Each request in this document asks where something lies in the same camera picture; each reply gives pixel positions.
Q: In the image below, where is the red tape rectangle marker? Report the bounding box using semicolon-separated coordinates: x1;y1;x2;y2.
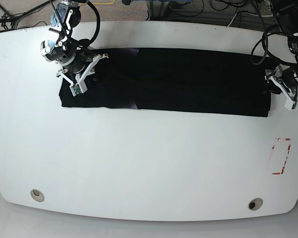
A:
269;138;292;175

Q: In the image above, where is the left table cable grommet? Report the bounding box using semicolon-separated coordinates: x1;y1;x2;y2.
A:
30;189;45;202

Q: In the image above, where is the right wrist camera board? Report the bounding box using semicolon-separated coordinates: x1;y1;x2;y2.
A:
70;83;87;97

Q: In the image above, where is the black T-shirt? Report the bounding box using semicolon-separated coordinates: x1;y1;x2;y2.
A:
59;48;276;117

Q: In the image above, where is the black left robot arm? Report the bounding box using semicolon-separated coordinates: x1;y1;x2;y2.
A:
249;0;298;110

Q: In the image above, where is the table cable grommet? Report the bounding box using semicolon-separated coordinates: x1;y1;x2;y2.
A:
30;189;45;202
248;198;263;211

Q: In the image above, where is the right table cable grommet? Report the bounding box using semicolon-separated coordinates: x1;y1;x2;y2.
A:
248;198;263;211

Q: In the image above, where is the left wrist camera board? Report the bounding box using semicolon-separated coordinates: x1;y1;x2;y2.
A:
285;98;297;111

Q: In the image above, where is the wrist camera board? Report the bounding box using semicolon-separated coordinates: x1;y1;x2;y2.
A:
285;98;297;111
70;83;87;97

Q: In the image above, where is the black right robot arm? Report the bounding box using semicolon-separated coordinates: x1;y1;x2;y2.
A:
40;0;108;96

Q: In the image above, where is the yellow cable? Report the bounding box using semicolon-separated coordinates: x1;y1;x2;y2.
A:
93;0;117;6

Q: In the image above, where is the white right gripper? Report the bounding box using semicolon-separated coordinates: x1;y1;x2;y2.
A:
57;54;109;87

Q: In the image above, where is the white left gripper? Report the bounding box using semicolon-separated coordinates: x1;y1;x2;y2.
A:
265;65;298;102

